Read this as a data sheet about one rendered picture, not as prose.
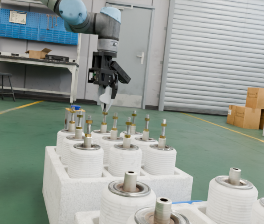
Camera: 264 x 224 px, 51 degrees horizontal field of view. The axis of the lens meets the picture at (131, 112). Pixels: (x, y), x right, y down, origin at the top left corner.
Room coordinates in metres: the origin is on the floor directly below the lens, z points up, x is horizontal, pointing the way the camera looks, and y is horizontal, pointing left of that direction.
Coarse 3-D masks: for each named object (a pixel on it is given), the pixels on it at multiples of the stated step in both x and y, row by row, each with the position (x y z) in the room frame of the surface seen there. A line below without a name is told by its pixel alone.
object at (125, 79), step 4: (112, 60) 1.02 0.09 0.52; (112, 64) 1.01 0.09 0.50; (116, 64) 1.02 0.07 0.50; (116, 68) 1.02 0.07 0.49; (120, 68) 1.03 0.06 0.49; (120, 72) 1.03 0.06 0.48; (124, 72) 1.05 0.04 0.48; (120, 76) 1.05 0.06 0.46; (124, 76) 1.05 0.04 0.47; (128, 76) 1.07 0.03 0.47; (120, 80) 1.07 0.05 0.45; (124, 80) 1.06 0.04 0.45; (128, 80) 1.07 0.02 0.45
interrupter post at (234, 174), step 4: (232, 168) 0.57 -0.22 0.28; (236, 168) 0.57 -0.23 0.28; (232, 172) 0.56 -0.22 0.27; (236, 172) 0.56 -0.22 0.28; (240, 172) 0.56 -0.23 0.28; (232, 176) 0.56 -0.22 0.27; (236, 176) 0.56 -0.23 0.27; (228, 180) 0.57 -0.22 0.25; (232, 180) 0.56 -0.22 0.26; (236, 180) 0.56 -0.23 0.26; (236, 184) 0.56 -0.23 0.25
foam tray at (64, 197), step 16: (48, 160) 0.92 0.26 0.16; (48, 176) 0.89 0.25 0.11; (64, 176) 0.71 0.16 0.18; (112, 176) 0.75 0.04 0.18; (144, 176) 0.77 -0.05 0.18; (160, 176) 0.79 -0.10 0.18; (176, 176) 0.80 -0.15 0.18; (48, 192) 0.87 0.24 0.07; (64, 192) 0.67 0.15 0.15; (80, 192) 0.68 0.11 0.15; (96, 192) 0.70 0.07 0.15; (160, 192) 0.77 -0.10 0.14; (176, 192) 0.80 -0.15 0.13; (48, 208) 0.84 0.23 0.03; (64, 208) 0.67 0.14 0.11; (80, 208) 0.68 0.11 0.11; (96, 208) 0.70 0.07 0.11
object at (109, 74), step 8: (96, 56) 0.98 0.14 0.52; (104, 56) 0.99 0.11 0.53; (112, 56) 1.01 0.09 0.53; (96, 64) 0.98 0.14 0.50; (104, 64) 1.00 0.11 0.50; (88, 72) 1.01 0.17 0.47; (96, 72) 0.98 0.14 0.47; (104, 72) 0.97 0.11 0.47; (112, 72) 0.99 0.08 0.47; (88, 80) 1.01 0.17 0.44; (96, 80) 0.97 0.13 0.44; (104, 80) 0.97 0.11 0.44; (112, 80) 1.00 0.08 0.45
